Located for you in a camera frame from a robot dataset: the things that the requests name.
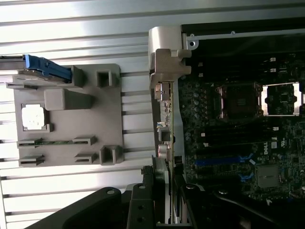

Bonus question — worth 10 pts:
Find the blue expansion slot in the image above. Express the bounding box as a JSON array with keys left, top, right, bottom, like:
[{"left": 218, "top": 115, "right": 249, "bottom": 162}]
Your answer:
[{"left": 195, "top": 157, "right": 254, "bottom": 168}]

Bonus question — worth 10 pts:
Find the grey chipset heatsink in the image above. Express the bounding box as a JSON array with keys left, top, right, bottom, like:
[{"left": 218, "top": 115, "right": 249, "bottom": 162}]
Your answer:
[{"left": 255, "top": 164, "right": 281, "bottom": 189}]

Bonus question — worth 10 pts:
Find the grey parts rack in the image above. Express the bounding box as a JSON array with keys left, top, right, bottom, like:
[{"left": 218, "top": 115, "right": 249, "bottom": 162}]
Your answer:
[{"left": 6, "top": 63, "right": 124, "bottom": 167}]

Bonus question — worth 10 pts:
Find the green RAM stick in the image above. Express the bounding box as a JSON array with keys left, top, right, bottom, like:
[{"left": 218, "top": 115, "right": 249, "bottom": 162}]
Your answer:
[{"left": 19, "top": 140, "right": 92, "bottom": 146}]

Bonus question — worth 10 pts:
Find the green motherboard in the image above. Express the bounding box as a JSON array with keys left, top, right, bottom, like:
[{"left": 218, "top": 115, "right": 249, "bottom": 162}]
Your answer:
[{"left": 178, "top": 54, "right": 305, "bottom": 211}]

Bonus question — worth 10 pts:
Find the CPU socket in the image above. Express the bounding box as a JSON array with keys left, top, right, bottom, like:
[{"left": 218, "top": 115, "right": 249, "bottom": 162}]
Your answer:
[{"left": 215, "top": 82, "right": 262, "bottom": 120}]

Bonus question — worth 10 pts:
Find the silver CPU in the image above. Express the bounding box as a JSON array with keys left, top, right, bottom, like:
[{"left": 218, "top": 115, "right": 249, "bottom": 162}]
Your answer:
[{"left": 21, "top": 107, "right": 46, "bottom": 131}]

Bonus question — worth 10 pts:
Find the metal socket cover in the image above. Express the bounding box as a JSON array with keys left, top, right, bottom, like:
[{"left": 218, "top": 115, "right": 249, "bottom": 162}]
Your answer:
[{"left": 261, "top": 82, "right": 305, "bottom": 117}]

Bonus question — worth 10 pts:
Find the open PC case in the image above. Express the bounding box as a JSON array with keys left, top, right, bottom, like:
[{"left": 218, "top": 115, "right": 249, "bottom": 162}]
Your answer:
[{"left": 147, "top": 22, "right": 305, "bottom": 229}]

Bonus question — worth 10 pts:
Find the hard disk with blue carrier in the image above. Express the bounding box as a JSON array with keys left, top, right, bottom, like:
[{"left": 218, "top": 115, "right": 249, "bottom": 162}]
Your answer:
[{"left": 0, "top": 54, "right": 72, "bottom": 84}]

